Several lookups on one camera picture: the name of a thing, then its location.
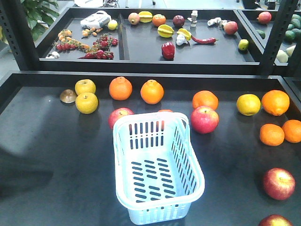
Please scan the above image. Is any light blue plastic basket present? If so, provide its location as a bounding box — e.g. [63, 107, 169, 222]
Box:
[113, 112, 205, 225]

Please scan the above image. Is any red apple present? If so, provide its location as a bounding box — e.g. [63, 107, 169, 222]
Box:
[262, 168, 296, 201]
[258, 214, 293, 226]
[190, 106, 219, 134]
[108, 107, 134, 129]

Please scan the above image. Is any small orange behind basket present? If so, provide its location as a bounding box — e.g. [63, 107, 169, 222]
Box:
[158, 109, 173, 113]

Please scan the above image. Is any orange far left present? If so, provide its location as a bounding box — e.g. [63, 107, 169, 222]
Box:
[109, 76, 133, 101]

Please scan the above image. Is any orange behind centre apple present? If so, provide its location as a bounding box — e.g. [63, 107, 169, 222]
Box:
[192, 90, 219, 110]

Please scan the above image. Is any yellow apple front left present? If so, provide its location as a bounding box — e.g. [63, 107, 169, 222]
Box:
[75, 92, 98, 114]

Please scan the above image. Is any yellow apple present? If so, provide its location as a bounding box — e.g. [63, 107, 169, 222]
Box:
[75, 79, 96, 95]
[75, 92, 98, 114]

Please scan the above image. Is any red bell pepper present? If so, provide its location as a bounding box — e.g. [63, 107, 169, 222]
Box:
[161, 42, 175, 60]

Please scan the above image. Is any yellow apple rear left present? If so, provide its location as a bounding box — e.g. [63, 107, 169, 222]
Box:
[75, 79, 96, 95]

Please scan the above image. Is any white garlic bulb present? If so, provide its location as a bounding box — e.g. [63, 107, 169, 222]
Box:
[175, 34, 188, 46]

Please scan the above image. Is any cherry tomato vine right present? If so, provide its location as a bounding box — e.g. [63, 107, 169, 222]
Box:
[79, 33, 119, 60]

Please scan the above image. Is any cherry tomato vine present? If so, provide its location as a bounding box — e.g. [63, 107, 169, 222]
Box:
[79, 33, 119, 60]
[54, 29, 90, 52]

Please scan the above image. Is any yellow starfruit middle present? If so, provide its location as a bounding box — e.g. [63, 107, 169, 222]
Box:
[158, 24, 174, 38]

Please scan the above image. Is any yellow starfruit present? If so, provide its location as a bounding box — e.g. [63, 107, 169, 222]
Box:
[177, 28, 191, 41]
[138, 11, 153, 23]
[158, 24, 174, 38]

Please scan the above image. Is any yellow starfruit right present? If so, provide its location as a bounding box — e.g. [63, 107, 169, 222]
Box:
[177, 28, 191, 41]

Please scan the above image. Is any red chili pepper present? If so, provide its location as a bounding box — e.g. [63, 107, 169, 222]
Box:
[191, 36, 218, 45]

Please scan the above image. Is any orange persimmon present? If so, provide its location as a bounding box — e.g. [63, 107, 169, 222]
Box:
[152, 14, 166, 27]

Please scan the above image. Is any black wooden produce stand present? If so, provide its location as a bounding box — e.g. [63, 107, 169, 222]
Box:
[0, 0, 301, 226]

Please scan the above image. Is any yellow starfruit rear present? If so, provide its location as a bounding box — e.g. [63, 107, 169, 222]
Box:
[138, 11, 153, 23]

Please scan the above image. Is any dark red plum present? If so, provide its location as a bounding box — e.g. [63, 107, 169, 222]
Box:
[173, 15, 185, 28]

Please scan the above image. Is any yellow lemon upper tray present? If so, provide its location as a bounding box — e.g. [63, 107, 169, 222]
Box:
[107, 19, 118, 31]

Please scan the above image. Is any pomegranate fruit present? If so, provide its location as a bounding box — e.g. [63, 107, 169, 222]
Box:
[128, 12, 140, 25]

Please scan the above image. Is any yellow citrus right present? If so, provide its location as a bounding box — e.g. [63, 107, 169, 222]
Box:
[236, 94, 261, 116]

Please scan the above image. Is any white plastic package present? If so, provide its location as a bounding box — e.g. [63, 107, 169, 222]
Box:
[80, 10, 111, 29]

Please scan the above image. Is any cherry tomato vine left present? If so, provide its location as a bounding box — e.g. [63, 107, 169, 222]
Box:
[54, 29, 90, 52]

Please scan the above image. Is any small green lemon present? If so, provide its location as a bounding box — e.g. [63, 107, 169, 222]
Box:
[238, 39, 249, 51]

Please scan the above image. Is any red mango upper tray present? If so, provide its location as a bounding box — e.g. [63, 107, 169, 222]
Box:
[223, 21, 238, 35]

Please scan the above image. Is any small orange right front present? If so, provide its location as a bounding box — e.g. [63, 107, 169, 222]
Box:
[260, 123, 285, 146]

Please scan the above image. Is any large orange far right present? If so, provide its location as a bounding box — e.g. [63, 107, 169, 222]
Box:
[261, 90, 290, 116]

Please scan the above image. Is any small orange right edge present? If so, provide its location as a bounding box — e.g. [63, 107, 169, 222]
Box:
[282, 120, 301, 143]

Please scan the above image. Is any green potted plant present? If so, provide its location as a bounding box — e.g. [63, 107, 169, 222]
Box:
[20, 0, 59, 41]

